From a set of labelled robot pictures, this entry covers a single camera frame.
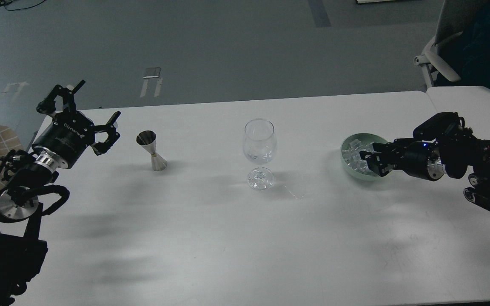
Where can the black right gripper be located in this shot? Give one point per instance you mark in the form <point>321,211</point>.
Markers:
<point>416,158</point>

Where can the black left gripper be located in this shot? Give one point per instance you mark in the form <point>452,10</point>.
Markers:
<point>66,138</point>

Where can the steel double jigger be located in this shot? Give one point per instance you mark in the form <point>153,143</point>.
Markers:
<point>147,139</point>

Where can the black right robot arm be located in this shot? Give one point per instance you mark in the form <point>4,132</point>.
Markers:
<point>442,145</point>

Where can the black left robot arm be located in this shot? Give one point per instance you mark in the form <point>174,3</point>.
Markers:
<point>27,185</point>

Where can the clear ice cubes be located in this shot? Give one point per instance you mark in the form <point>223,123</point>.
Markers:
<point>352,158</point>

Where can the clear wine glass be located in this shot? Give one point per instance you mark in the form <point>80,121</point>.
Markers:
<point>259,147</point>

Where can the green bowl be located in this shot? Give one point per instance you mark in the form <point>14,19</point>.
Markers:
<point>363,137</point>

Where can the person in teal sweater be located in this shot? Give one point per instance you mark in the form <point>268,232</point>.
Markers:
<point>469,53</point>

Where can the white office chair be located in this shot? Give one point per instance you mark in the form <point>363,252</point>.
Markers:
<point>440,42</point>

